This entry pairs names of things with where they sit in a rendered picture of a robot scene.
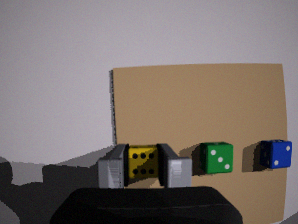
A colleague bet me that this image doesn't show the blue die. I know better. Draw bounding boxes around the blue die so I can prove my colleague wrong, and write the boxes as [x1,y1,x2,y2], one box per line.
[259,140,292,169]

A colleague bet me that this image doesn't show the yellow die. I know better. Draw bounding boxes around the yellow die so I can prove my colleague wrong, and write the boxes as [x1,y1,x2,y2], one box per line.
[128,145,158,178]

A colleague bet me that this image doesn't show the tan flat mat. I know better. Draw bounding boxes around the tan flat mat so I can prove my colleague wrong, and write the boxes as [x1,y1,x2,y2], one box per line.
[113,63,287,224]

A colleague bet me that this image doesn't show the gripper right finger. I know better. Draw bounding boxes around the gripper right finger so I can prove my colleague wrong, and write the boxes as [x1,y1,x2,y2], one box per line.
[156,143,192,188]

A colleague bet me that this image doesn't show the green die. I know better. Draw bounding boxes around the green die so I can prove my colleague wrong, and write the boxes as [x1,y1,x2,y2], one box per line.
[200,142,233,174]

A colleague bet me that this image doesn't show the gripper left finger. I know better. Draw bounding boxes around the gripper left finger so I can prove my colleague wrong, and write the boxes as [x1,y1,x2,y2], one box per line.
[97,144,129,188]

